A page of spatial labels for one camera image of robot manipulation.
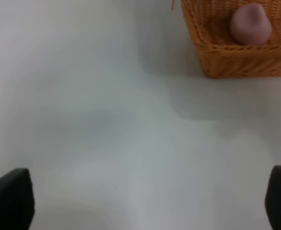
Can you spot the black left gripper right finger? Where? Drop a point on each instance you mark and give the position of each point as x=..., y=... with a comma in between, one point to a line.
x=273, y=198

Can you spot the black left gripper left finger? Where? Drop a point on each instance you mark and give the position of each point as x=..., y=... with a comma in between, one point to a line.
x=17, y=204

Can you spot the pink peach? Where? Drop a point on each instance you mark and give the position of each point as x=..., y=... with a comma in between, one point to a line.
x=250, y=25

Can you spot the orange woven wicker basket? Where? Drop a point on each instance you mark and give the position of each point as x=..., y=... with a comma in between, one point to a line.
x=222, y=57

